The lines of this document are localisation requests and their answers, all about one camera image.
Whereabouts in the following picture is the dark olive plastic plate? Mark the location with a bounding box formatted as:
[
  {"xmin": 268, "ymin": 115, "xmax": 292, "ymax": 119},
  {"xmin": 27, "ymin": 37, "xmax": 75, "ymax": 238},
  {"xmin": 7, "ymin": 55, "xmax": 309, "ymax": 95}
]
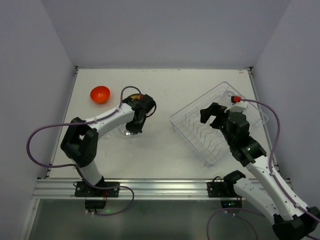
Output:
[{"xmin": 128, "ymin": 93, "xmax": 144, "ymax": 100}]

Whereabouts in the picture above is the clear plastic cup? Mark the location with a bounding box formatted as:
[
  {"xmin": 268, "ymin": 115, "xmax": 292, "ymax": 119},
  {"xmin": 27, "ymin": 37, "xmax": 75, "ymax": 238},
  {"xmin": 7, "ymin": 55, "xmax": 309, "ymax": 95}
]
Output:
[
  {"xmin": 223, "ymin": 90, "xmax": 236, "ymax": 101},
  {"xmin": 104, "ymin": 128, "xmax": 118, "ymax": 139},
  {"xmin": 117, "ymin": 124, "xmax": 132, "ymax": 138}
]

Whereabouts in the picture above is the orange plastic bowl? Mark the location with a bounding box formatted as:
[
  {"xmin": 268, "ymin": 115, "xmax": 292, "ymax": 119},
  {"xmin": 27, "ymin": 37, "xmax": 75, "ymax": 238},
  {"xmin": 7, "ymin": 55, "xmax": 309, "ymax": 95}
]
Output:
[{"xmin": 90, "ymin": 85, "xmax": 111, "ymax": 104}]

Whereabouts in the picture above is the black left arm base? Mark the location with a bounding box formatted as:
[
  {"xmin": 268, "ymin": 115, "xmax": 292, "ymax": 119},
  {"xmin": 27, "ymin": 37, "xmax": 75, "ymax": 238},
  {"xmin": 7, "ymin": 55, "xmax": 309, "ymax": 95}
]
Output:
[{"xmin": 73, "ymin": 180, "xmax": 120, "ymax": 214}]

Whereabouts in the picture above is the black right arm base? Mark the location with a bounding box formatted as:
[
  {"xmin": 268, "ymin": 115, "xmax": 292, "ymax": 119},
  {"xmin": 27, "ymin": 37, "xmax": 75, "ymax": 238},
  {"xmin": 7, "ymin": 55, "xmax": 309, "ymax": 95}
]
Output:
[{"xmin": 206, "ymin": 170, "xmax": 246, "ymax": 213}]

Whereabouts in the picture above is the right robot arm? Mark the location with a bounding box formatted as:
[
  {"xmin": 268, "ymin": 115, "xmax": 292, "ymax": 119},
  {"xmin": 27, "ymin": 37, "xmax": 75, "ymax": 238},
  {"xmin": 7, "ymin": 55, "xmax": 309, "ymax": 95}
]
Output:
[{"xmin": 200, "ymin": 102, "xmax": 320, "ymax": 240}]

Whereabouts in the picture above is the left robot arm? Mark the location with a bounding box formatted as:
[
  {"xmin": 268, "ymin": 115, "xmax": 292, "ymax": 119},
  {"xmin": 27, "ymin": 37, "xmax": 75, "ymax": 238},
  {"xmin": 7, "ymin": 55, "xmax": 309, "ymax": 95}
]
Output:
[{"xmin": 60, "ymin": 94, "xmax": 157, "ymax": 189}]

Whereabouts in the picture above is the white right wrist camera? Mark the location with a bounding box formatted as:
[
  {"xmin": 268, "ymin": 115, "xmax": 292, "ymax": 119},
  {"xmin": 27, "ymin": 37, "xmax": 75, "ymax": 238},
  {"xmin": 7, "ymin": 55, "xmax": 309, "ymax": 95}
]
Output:
[{"xmin": 224, "ymin": 95, "xmax": 248, "ymax": 113}]

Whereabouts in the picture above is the white wire dish rack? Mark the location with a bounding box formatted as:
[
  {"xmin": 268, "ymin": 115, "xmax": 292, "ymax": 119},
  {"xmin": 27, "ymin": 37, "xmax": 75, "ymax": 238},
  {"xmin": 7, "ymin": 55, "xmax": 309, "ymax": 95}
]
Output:
[{"xmin": 170, "ymin": 82, "xmax": 268, "ymax": 166}]

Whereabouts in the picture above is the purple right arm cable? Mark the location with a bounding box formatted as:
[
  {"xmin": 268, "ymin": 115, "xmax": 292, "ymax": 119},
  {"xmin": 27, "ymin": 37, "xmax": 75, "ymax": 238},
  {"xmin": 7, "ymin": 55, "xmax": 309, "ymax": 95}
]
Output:
[{"xmin": 206, "ymin": 96, "xmax": 320, "ymax": 240}]

